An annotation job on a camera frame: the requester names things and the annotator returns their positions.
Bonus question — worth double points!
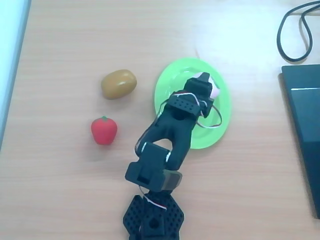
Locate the pink toy peach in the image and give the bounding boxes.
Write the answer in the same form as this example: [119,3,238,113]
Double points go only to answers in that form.
[192,72,222,99]

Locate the green oval plate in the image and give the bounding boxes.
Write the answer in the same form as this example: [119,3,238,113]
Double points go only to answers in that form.
[153,57,232,150]

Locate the brown toy kiwi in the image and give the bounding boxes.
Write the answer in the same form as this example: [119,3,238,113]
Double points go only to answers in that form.
[100,69,138,101]

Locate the red toy strawberry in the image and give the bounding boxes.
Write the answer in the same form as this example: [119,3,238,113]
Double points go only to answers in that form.
[90,115,119,146]

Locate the dark laptop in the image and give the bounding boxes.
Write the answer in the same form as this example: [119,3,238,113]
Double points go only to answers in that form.
[278,63,320,221]

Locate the white red wrist cable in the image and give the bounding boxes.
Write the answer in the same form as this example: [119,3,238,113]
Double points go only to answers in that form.
[196,92,223,129]

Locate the black looped cable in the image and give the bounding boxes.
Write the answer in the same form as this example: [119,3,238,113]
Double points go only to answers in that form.
[276,0,320,63]

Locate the white red base cable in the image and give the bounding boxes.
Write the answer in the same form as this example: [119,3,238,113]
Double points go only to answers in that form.
[142,192,168,210]

